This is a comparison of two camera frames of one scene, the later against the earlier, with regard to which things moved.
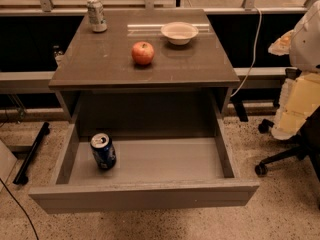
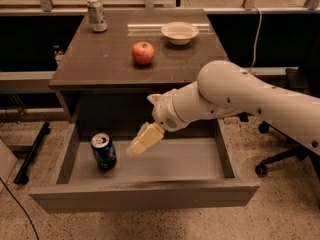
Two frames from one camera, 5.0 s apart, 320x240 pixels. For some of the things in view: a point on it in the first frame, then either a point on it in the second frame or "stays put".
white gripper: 306,45 -> 164,111
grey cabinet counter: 100,85 stays put
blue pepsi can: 103,150 stays put
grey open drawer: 150,173 stays put
